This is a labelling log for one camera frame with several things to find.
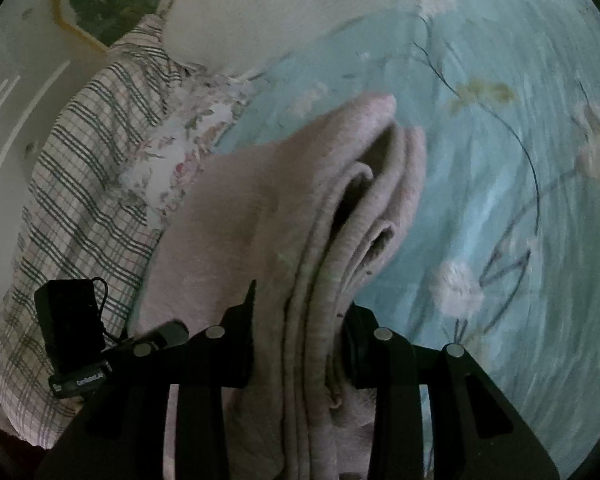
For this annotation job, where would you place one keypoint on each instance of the light blue floral bedsheet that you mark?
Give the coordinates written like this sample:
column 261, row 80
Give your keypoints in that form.
column 504, row 254

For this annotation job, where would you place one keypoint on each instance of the plaid checked blanket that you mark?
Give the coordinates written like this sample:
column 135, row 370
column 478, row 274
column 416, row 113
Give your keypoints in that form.
column 77, row 223

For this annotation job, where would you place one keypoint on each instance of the pink fleece garment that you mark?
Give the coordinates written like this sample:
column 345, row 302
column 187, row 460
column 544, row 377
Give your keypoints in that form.
column 305, row 223

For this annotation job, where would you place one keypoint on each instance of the white floral quilt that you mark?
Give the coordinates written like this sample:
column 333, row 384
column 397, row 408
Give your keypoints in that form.
column 159, row 173

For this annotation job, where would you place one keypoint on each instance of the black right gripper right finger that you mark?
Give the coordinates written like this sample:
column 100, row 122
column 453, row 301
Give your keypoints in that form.
column 375, row 357

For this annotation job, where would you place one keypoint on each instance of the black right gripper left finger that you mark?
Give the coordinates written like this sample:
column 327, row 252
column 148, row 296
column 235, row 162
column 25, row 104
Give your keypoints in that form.
column 217, row 358

